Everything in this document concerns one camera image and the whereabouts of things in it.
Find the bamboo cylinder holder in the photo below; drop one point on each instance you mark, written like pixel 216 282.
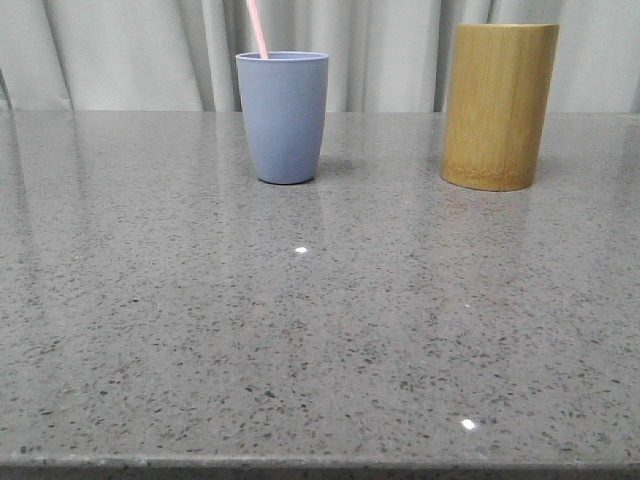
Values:
pixel 499 85

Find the blue plastic cup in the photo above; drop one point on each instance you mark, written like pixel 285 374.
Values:
pixel 283 99

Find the grey curtain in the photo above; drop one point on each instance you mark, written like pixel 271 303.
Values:
pixel 385 56

